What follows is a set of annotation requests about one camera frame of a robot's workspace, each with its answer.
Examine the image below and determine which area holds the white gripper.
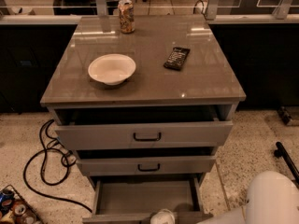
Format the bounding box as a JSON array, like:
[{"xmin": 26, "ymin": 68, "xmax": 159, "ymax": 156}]
[{"xmin": 150, "ymin": 209, "xmax": 175, "ymax": 224}]

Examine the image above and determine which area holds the grey bottom drawer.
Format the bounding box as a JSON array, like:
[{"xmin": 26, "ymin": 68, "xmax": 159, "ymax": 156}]
[{"xmin": 82, "ymin": 176, "xmax": 212, "ymax": 224}]

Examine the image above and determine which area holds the grey drawer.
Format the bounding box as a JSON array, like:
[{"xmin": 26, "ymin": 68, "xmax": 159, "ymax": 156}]
[
  {"xmin": 77, "ymin": 147, "xmax": 215, "ymax": 176},
  {"xmin": 55, "ymin": 118, "xmax": 233, "ymax": 150},
  {"xmin": 82, "ymin": 176, "xmax": 212, "ymax": 224}
]

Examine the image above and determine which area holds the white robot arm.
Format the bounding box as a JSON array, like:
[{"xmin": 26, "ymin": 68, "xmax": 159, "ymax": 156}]
[{"xmin": 150, "ymin": 171, "xmax": 299, "ymax": 224}]

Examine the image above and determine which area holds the grey middle drawer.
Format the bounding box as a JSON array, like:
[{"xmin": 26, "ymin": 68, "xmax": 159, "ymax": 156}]
[{"xmin": 77, "ymin": 147, "xmax": 215, "ymax": 176}]

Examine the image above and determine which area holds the grey top drawer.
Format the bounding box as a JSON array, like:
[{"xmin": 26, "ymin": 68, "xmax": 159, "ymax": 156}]
[{"xmin": 55, "ymin": 118, "xmax": 233, "ymax": 150}]

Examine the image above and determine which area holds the grey drawer cabinet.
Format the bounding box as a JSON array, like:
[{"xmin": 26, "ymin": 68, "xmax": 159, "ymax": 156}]
[{"xmin": 39, "ymin": 14, "xmax": 247, "ymax": 224}]

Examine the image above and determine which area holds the black pole on floor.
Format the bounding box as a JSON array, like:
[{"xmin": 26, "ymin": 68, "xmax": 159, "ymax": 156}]
[{"xmin": 274, "ymin": 142, "xmax": 299, "ymax": 185}]

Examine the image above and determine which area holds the white bowl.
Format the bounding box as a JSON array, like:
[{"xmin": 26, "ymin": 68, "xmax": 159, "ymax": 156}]
[{"xmin": 88, "ymin": 54, "xmax": 136, "ymax": 85}]

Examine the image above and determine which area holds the black snack bar packet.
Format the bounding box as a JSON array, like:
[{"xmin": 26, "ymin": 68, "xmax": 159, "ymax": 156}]
[{"xmin": 164, "ymin": 47, "xmax": 190, "ymax": 71}]

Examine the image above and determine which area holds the yellow soda can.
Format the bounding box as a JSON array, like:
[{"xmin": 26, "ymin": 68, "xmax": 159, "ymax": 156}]
[{"xmin": 118, "ymin": 0, "xmax": 135, "ymax": 34}]

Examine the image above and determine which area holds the black floor cable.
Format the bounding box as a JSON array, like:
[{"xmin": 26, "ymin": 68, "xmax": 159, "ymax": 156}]
[{"xmin": 22, "ymin": 119, "xmax": 93, "ymax": 214}]

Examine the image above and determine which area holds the dark floor bracket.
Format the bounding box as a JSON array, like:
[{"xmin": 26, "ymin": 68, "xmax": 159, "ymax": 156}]
[{"xmin": 278, "ymin": 106, "xmax": 299, "ymax": 126}]

